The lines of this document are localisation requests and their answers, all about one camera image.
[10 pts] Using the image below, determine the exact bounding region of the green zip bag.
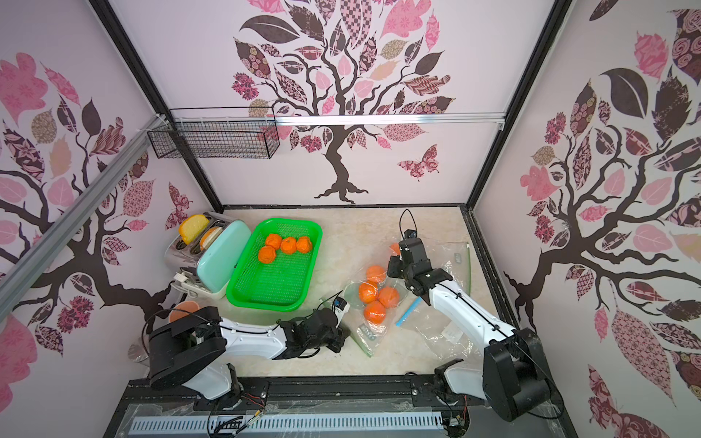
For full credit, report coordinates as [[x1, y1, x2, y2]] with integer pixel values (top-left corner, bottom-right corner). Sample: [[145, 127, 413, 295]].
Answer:
[[341, 264, 409, 358], [426, 240, 472, 296]]

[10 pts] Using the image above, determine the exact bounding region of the blue zip clear bag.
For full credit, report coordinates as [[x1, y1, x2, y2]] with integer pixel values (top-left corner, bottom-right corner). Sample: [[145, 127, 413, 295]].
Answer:
[[395, 297, 482, 362]]

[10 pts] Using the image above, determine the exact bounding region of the orange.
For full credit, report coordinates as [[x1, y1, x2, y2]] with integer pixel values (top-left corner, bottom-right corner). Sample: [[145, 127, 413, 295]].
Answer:
[[296, 237, 313, 254], [257, 246, 277, 265], [265, 234, 283, 250], [280, 237, 298, 255]]

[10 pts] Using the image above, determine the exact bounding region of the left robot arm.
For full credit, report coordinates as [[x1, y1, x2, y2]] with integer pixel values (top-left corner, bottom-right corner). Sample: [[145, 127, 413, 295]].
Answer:
[[147, 297, 351, 401]]

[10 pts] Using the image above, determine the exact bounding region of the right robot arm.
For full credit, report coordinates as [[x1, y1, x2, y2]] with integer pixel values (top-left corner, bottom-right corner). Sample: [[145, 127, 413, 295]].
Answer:
[[387, 238, 557, 422]]

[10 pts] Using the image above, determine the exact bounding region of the green plastic basket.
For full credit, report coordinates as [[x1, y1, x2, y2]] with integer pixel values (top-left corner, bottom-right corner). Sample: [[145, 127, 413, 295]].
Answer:
[[226, 218, 323, 312]]

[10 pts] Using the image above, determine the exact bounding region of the mint green toaster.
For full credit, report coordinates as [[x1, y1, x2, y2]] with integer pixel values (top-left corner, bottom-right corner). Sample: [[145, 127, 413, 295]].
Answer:
[[164, 213, 252, 299]]

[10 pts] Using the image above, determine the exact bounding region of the pink ceramic mug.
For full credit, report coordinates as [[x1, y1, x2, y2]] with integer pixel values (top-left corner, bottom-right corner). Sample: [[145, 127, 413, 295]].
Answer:
[[168, 300, 200, 323]]

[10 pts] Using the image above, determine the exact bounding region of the orange toast slice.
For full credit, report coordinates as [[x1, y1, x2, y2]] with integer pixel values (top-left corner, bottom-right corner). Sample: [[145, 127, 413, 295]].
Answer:
[[199, 226, 223, 251]]

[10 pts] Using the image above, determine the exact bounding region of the yellow bread slice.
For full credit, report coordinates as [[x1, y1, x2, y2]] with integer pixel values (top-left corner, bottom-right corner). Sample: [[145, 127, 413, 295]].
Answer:
[[178, 214, 210, 246]]

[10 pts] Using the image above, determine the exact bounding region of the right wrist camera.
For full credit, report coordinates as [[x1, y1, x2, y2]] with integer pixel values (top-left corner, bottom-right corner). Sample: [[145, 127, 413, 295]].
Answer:
[[399, 237, 428, 265]]

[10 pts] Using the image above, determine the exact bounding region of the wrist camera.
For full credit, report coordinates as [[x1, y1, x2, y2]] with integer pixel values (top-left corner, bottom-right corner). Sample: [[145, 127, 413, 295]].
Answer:
[[332, 296, 351, 326], [399, 237, 428, 265]]

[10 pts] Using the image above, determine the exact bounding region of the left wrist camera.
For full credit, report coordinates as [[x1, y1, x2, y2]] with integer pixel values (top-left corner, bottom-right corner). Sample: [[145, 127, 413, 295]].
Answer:
[[332, 296, 351, 326]]

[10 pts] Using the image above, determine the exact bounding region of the white slotted cable duct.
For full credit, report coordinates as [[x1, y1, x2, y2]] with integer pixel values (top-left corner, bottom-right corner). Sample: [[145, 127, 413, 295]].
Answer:
[[126, 412, 444, 437]]

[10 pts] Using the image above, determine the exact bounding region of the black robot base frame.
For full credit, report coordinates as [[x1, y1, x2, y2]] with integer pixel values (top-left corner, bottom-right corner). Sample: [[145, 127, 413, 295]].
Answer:
[[105, 372, 576, 437]]

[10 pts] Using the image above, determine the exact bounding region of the aluminium rail back wall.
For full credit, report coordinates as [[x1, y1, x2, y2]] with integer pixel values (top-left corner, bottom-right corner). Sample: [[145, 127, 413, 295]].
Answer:
[[260, 112, 506, 127]]

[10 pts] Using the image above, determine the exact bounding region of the aluminium rail wall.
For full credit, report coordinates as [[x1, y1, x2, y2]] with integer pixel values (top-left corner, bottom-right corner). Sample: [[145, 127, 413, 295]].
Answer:
[[1, 114, 166, 318], [260, 112, 506, 127]]

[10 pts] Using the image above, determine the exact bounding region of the black wire wall basket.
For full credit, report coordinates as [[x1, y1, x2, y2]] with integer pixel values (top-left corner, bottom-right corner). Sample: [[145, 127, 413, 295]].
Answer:
[[148, 103, 281, 160]]

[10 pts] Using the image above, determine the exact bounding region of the aluminium rail left wall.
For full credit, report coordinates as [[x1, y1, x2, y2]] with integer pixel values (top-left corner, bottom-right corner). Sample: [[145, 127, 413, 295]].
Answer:
[[1, 114, 166, 318]]

